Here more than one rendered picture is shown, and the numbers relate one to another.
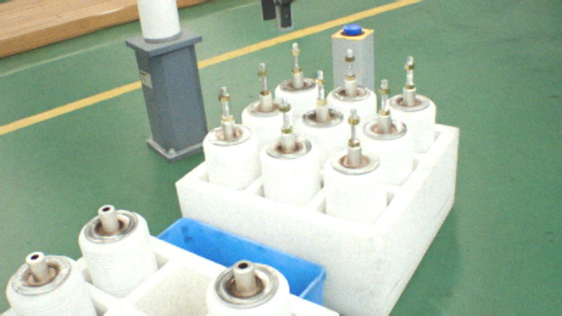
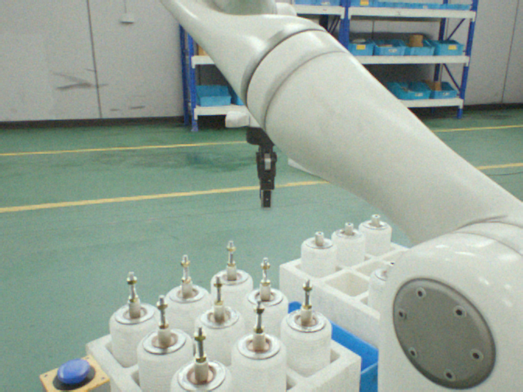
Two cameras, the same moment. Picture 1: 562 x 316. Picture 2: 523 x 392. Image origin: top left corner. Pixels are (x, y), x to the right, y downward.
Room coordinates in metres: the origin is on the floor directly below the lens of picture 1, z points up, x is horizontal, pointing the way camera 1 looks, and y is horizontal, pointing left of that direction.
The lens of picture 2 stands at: (1.62, 0.19, 0.72)
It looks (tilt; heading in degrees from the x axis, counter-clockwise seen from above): 18 degrees down; 195
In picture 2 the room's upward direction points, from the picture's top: straight up
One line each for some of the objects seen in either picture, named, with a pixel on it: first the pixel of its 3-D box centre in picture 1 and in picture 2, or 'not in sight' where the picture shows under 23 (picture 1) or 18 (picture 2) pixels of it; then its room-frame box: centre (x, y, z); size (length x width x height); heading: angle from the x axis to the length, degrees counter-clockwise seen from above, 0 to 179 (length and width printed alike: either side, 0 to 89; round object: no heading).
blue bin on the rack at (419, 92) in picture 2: not in sight; (407, 90); (-4.78, 0.47, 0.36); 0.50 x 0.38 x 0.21; 33
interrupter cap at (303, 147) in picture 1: (288, 147); (265, 297); (0.82, -0.01, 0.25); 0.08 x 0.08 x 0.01
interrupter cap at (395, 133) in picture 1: (385, 129); (187, 294); (0.85, -0.18, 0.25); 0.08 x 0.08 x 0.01
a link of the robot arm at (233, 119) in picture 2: not in sight; (256, 108); (0.82, -0.03, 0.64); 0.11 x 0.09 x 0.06; 107
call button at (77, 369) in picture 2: (352, 30); (74, 373); (1.20, -0.18, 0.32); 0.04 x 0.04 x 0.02
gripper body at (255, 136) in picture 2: not in sight; (265, 146); (0.82, -0.01, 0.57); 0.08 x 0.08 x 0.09
